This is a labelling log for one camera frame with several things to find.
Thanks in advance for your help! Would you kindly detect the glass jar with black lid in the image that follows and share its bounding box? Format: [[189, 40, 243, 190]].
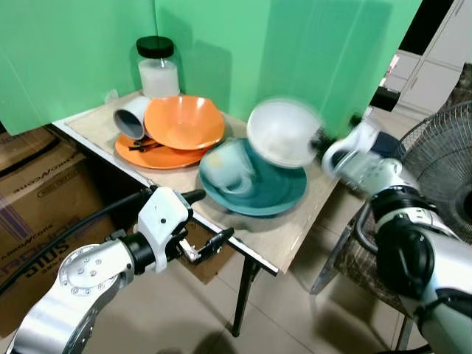
[[135, 35, 181, 100]]

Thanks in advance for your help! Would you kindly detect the dark blue stool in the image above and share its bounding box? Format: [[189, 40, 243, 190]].
[[369, 132, 404, 159]]

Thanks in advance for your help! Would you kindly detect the black clamp block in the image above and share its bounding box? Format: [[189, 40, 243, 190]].
[[368, 86, 403, 113]]

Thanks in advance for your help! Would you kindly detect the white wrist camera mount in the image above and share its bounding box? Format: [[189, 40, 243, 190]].
[[136, 187, 195, 256], [322, 120, 381, 175]]

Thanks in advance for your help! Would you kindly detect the narrow green screen panel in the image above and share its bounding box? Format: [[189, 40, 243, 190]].
[[0, 0, 160, 135]]

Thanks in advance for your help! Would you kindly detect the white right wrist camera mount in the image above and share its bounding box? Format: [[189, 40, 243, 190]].
[[322, 120, 381, 175]]

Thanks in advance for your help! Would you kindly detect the wide green screen panel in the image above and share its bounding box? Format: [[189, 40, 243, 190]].
[[153, 0, 423, 141]]

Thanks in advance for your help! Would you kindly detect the orange plate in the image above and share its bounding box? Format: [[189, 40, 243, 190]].
[[114, 131, 212, 171]]

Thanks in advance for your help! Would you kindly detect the white cabinet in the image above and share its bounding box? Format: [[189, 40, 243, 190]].
[[379, 0, 472, 117]]

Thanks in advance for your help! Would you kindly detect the small plain cardboard box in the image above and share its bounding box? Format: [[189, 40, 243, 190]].
[[176, 220, 231, 286]]

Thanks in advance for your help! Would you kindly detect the black spoon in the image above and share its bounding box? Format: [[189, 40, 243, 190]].
[[128, 138, 162, 153]]

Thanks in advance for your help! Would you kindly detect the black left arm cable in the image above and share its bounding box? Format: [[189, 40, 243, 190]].
[[0, 187, 153, 297]]

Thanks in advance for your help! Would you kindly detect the teal mug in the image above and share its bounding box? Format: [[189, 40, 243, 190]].
[[200, 139, 257, 195]]

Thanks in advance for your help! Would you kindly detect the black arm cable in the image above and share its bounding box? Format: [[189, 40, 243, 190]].
[[0, 187, 153, 297], [353, 209, 386, 257]]

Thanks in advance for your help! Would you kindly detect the grey white cup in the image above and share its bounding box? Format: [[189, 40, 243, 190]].
[[112, 96, 153, 141]]

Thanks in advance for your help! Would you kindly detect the beige folding table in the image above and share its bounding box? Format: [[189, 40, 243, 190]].
[[52, 89, 388, 339]]

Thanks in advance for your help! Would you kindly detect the teal plate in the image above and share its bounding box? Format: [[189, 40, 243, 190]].
[[199, 137, 309, 218]]

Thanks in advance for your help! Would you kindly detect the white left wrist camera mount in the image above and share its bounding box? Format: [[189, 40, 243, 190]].
[[136, 187, 195, 256]]

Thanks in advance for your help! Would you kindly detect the white bowl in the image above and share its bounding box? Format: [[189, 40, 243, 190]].
[[246, 97, 326, 170]]

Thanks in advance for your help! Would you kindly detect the black standing fan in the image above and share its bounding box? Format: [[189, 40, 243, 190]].
[[397, 101, 472, 246]]

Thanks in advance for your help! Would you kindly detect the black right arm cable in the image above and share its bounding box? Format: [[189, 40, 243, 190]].
[[353, 209, 386, 257]]

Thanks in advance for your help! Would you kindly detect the brown patterned cushion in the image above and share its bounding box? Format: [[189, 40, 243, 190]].
[[448, 63, 472, 105]]

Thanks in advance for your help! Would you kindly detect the large printed cardboard box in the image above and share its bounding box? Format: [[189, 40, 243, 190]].
[[0, 124, 111, 336]]

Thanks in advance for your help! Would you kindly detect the orange bowl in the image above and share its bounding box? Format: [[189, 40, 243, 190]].
[[143, 94, 227, 152]]

